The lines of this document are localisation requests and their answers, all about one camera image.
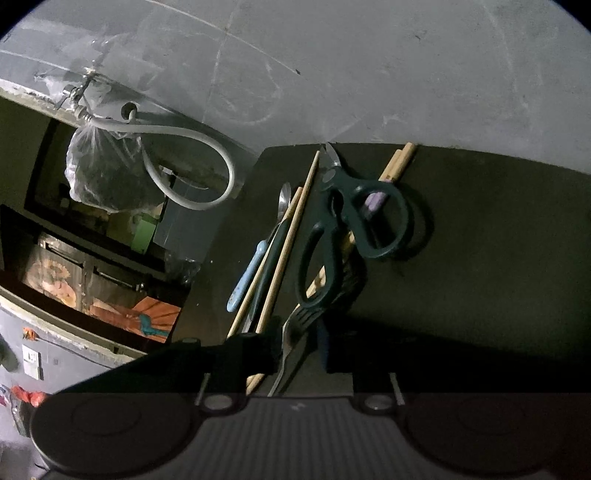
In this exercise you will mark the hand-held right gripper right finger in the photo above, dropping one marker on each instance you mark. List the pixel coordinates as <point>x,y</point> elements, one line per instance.
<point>325,350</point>

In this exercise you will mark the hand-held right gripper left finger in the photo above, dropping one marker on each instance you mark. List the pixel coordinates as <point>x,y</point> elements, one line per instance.
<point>240,353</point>

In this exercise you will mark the metal fork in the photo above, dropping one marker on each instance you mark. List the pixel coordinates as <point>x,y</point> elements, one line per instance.
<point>284,355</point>

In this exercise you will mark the dark green scissors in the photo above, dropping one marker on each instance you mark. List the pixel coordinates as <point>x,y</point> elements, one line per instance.
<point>341,196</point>

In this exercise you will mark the dark plastic bag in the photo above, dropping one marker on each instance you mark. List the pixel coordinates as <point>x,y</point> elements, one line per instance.
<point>182,272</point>

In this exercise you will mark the orange printed poster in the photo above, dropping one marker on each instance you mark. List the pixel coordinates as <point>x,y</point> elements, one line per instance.
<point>138,318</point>

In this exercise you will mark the grey cabinet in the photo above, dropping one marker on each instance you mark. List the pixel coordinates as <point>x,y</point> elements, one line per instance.
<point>184,226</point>

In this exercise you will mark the green box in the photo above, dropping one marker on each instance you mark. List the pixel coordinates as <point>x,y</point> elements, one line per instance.
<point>144,235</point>

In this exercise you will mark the dark wooden door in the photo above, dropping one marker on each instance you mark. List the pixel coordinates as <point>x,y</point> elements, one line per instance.
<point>92,272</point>

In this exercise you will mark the sunflower picture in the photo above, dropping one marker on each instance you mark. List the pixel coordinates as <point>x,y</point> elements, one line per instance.
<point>53,277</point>

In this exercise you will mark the red plastic bag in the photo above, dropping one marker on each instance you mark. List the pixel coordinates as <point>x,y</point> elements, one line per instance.
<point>30,395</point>

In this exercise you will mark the clear bag dark contents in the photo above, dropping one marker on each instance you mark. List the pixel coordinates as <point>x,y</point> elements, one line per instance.
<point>106,175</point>

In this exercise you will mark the hanging dark bag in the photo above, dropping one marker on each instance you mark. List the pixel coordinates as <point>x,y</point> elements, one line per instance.
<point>7,355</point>

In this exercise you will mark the metal faucet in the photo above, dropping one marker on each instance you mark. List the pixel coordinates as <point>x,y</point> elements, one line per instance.
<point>76,99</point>

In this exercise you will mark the white wall switch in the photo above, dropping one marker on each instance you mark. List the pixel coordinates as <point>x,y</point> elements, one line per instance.
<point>32,362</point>

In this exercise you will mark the orange wall hook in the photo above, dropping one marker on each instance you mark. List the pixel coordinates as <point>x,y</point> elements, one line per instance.
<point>29,333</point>

